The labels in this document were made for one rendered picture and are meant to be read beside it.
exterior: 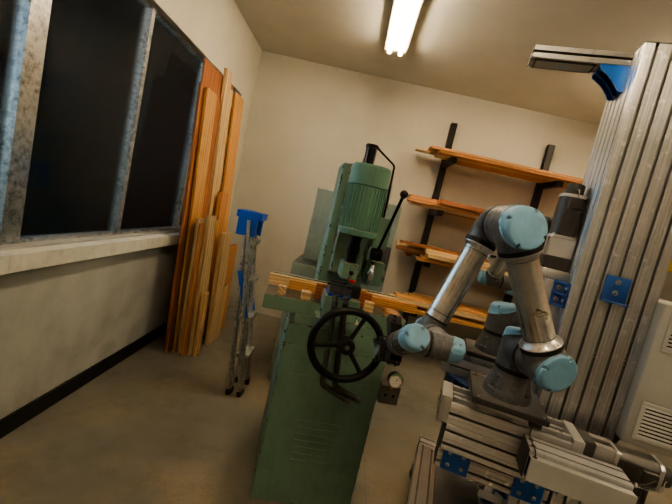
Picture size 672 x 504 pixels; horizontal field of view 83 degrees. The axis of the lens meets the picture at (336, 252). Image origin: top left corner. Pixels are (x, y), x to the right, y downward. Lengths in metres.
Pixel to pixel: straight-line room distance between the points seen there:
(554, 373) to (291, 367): 0.96
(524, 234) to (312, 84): 3.45
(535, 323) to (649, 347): 0.49
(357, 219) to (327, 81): 2.81
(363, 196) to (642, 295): 1.02
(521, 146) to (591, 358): 3.13
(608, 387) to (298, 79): 3.68
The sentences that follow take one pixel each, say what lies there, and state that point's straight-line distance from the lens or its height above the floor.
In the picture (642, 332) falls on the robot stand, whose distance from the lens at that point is 1.62.
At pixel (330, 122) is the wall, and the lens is 4.16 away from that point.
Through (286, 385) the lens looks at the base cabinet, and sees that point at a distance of 1.69.
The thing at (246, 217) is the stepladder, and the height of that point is 1.12.
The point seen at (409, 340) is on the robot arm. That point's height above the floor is 0.99.
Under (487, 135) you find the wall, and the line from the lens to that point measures 4.34.
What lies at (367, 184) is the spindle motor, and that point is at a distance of 1.61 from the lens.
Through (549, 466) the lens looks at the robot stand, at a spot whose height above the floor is 0.72.
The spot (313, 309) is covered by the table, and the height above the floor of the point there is 0.87.
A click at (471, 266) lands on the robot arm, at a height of 1.21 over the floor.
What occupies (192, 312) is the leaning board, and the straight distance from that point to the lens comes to 3.03.
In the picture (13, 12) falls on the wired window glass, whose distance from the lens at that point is 1.99.
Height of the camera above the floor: 1.29
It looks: 6 degrees down
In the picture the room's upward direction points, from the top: 13 degrees clockwise
